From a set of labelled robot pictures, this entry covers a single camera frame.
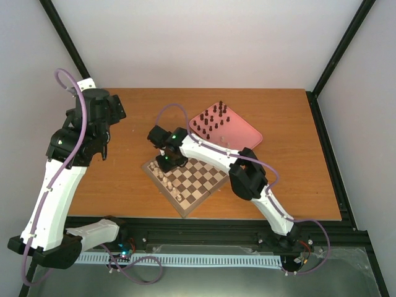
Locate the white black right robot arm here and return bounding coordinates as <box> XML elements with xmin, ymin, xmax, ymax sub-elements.
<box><xmin>147</xmin><ymin>125</ymin><xmax>299</xmax><ymax>251</ymax></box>

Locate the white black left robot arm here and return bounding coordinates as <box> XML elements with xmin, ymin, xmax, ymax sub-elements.
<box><xmin>7</xmin><ymin>88</ymin><xmax>129</xmax><ymax>269</ymax></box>

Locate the wooden chessboard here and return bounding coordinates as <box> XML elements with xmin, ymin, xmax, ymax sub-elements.
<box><xmin>142</xmin><ymin>158</ymin><xmax>229</xmax><ymax>218</ymax></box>

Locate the pink plastic tray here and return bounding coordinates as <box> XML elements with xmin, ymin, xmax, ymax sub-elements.
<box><xmin>189</xmin><ymin>102</ymin><xmax>262</xmax><ymax>150</ymax></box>

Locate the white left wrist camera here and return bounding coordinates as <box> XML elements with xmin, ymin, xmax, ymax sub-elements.
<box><xmin>77</xmin><ymin>78</ymin><xmax>97</xmax><ymax>92</ymax></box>

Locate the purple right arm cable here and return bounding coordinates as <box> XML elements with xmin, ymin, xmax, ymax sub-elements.
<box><xmin>156</xmin><ymin>103</ymin><xmax>331</xmax><ymax>276</ymax></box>

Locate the black frame post left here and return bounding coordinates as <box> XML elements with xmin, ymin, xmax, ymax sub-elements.
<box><xmin>38</xmin><ymin>0</ymin><xmax>100</xmax><ymax>97</ymax></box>

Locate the black frame post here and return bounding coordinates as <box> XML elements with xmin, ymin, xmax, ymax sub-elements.
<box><xmin>38</xmin><ymin>0</ymin><xmax>100</xmax><ymax>97</ymax></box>
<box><xmin>311</xmin><ymin>0</ymin><xmax>377</xmax><ymax>97</ymax></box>

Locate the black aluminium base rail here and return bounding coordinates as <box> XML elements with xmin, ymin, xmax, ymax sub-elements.
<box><xmin>123</xmin><ymin>218</ymin><xmax>373</xmax><ymax>254</ymax></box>

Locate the light blue cable duct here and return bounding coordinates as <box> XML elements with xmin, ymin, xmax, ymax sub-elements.
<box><xmin>75</xmin><ymin>252</ymin><xmax>283</xmax><ymax>269</ymax></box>

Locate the black frame post right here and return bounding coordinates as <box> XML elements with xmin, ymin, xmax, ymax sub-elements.
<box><xmin>311</xmin><ymin>0</ymin><xmax>377</xmax><ymax>97</ymax></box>

